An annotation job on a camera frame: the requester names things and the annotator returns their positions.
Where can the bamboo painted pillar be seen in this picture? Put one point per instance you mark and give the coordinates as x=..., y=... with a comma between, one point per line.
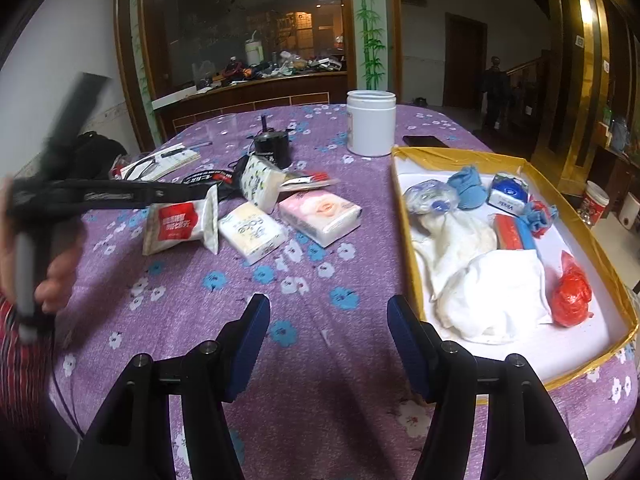
x=372, y=35

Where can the dark framed eyeglasses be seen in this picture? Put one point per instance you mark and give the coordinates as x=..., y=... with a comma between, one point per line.
x=137, y=165

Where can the purple floral tablecloth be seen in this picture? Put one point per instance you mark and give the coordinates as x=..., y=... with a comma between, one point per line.
x=325, y=400

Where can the person's left hand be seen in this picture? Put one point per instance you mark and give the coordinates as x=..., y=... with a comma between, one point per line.
x=52, y=285

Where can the white red wipes packet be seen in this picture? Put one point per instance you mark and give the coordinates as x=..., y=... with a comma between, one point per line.
x=175, y=222

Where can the yellow cardboard box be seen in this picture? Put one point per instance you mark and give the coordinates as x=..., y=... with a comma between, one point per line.
x=590, y=325

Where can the black phone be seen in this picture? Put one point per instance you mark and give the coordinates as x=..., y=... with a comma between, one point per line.
x=425, y=141

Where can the wooden counter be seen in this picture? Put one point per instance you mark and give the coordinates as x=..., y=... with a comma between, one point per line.
x=250, y=100

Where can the pink tissue pack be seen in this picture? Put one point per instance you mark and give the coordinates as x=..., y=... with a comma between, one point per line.
x=320, y=215

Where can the white plastic jar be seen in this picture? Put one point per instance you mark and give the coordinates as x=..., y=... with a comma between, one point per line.
x=372, y=125

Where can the black wipes packet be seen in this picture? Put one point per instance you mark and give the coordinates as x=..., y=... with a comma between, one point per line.
x=205, y=177

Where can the plastic wrap ball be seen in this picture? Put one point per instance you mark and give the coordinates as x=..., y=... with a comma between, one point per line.
x=427, y=195

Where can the red white bucket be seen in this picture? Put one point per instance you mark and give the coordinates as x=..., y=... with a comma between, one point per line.
x=595, y=202

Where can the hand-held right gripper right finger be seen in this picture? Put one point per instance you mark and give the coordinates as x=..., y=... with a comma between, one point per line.
x=407, y=345

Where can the counter clutter pile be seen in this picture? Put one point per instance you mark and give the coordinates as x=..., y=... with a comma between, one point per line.
x=290, y=65

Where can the cream white cloth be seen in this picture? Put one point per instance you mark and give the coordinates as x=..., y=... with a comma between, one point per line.
x=455, y=240

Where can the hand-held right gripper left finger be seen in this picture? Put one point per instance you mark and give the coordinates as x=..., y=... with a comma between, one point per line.
x=250, y=340

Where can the lined paper notebook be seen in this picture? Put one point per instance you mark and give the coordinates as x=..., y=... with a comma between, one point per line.
x=175, y=159

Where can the white yellow tissue pack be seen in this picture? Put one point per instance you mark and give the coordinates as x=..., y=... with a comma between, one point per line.
x=252, y=232

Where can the black bag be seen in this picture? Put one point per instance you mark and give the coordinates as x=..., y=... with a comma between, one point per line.
x=100, y=152

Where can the blue white tissue pack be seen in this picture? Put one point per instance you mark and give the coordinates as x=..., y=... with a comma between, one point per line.
x=507, y=192

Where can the black pen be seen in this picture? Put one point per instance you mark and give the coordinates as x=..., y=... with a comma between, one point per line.
x=192, y=145

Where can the red and blue sock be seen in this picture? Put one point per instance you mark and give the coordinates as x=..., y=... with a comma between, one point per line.
x=540, y=215

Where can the brown wooden door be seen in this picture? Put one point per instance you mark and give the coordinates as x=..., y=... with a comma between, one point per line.
x=465, y=60

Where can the red plastic bag ball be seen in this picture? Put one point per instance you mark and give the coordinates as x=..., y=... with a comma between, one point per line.
x=570, y=300

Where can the white jug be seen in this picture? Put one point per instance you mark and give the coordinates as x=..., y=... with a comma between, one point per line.
x=254, y=50

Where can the black cylindrical device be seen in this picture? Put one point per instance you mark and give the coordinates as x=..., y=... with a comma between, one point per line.
x=272, y=147

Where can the red blue packet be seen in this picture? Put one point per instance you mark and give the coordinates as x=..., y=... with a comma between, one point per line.
x=512, y=232

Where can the bright white cloth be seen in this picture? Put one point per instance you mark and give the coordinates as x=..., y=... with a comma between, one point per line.
x=500, y=290

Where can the small red white packet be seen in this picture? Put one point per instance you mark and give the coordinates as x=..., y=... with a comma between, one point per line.
x=305, y=180

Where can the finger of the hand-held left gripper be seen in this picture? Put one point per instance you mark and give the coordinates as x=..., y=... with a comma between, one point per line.
x=130, y=194
x=82, y=105

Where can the floral print tissue pack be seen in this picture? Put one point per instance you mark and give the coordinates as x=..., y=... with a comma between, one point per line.
x=260, y=180

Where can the clear plastic cup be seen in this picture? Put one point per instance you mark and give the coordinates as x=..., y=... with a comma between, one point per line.
x=226, y=125

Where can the red striped clothing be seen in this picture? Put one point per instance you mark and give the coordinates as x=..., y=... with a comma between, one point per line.
x=20, y=385

